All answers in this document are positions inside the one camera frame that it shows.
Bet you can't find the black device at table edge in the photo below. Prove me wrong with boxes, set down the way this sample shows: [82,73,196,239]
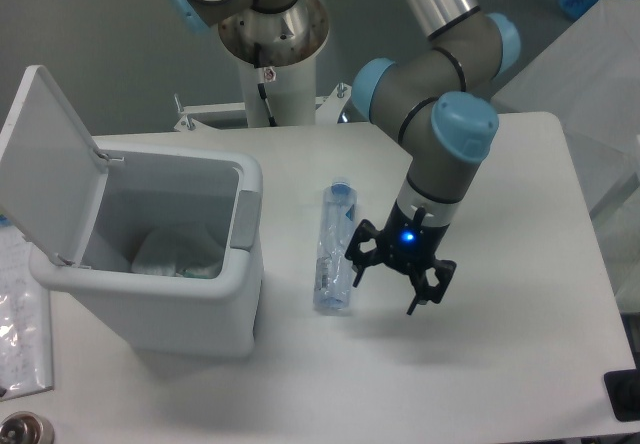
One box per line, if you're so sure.
[604,369,639,422]

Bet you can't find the black cable on pedestal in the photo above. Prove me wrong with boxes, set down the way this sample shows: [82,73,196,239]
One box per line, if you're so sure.
[252,42,279,128]

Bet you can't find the round metal knob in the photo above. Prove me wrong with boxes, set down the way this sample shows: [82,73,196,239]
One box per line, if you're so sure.
[1,411,55,444]

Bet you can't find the clear plastic bottle blue cap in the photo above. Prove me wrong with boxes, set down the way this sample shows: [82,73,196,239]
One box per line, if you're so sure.
[313,176,358,315]

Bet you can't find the white trash can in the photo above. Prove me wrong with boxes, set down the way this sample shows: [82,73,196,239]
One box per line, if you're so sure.
[29,141,264,358]

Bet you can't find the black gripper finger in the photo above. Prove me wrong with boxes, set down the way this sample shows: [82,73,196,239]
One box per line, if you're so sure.
[345,219,385,287]
[406,258,457,316]

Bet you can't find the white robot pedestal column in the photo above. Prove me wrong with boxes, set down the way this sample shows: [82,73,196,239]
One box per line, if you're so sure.
[237,57,316,128]

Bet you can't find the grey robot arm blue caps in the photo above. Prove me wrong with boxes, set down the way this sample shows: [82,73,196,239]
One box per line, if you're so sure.
[170,0,521,306]

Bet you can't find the white pedestal base frame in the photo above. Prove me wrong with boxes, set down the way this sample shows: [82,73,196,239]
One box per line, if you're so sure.
[172,81,371,133]

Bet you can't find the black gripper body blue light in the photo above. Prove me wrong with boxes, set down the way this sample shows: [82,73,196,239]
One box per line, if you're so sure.
[377,203,453,275]

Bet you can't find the white trash can lid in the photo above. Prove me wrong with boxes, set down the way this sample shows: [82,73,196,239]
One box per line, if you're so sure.
[1,65,124,266]

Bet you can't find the clear plastic wrapper bag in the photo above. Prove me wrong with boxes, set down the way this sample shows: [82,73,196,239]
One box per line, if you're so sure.
[131,225,225,279]

